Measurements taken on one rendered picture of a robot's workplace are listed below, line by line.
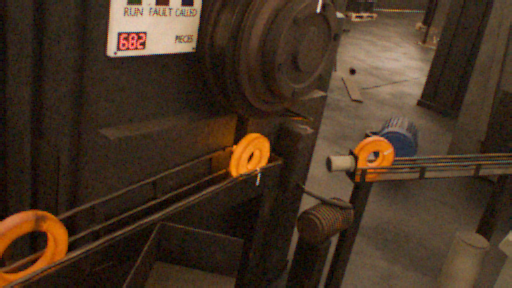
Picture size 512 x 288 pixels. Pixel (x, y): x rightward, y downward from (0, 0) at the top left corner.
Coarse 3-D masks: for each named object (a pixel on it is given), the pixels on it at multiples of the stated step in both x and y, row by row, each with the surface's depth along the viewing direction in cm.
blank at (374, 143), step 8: (376, 136) 181; (360, 144) 180; (368, 144) 179; (376, 144) 180; (384, 144) 180; (360, 152) 179; (368, 152) 180; (384, 152) 182; (392, 152) 183; (360, 160) 181; (376, 160) 186; (384, 160) 183; (392, 160) 184; (368, 176) 185
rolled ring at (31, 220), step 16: (0, 224) 98; (16, 224) 98; (32, 224) 101; (48, 224) 104; (0, 240) 96; (48, 240) 109; (64, 240) 109; (0, 256) 98; (48, 256) 109; (64, 256) 110; (0, 272) 100
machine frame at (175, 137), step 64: (0, 0) 140; (64, 0) 121; (0, 64) 147; (64, 64) 120; (128, 64) 120; (192, 64) 137; (0, 128) 155; (64, 128) 126; (128, 128) 125; (192, 128) 139; (256, 128) 162; (0, 192) 163; (64, 192) 132; (128, 192) 129; (192, 192) 150
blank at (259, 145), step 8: (248, 136) 151; (256, 136) 152; (264, 136) 154; (240, 144) 150; (248, 144) 149; (256, 144) 152; (264, 144) 156; (240, 152) 148; (248, 152) 150; (256, 152) 158; (264, 152) 158; (232, 160) 150; (240, 160) 149; (256, 160) 158; (264, 160) 159; (232, 168) 151; (240, 168) 150; (248, 168) 155
